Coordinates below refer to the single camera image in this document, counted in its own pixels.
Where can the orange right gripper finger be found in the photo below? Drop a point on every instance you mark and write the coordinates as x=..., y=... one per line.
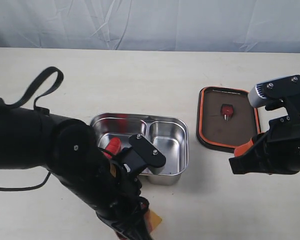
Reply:
x=242, y=149

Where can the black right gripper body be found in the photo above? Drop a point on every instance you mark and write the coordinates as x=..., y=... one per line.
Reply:
x=276, y=151

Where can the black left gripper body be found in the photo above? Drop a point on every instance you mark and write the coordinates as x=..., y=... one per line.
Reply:
x=118, y=201

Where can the yellow toy cheese wedge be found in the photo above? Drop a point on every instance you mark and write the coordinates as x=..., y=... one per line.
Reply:
x=152, y=220

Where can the dark transparent lunch box lid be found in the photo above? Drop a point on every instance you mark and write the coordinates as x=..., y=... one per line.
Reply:
x=225, y=119

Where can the red toy sausage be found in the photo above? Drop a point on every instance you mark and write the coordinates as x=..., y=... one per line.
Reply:
x=113, y=147

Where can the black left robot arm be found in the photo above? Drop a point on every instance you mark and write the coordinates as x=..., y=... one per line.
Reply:
x=67, y=148

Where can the stainless steel lunch box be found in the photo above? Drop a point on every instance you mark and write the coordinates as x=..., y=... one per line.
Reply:
x=168, y=134

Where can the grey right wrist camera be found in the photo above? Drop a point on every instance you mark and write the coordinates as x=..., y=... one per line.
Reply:
x=273, y=90

